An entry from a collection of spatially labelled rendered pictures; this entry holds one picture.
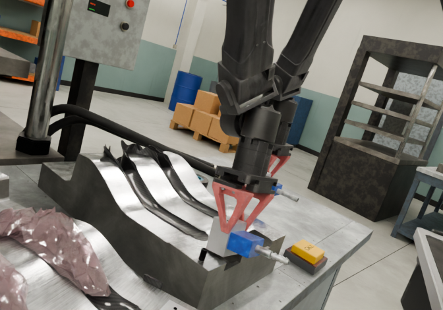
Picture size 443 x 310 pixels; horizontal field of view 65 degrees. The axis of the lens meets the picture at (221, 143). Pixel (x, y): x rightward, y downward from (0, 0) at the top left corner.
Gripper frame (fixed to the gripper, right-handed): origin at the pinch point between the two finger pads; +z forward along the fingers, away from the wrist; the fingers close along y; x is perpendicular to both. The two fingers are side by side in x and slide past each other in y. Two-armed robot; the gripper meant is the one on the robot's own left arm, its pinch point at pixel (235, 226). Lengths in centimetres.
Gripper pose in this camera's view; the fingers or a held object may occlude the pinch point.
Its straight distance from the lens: 58.8
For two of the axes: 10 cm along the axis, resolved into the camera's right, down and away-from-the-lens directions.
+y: -5.5, -1.4, -8.2
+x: 7.9, 2.0, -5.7
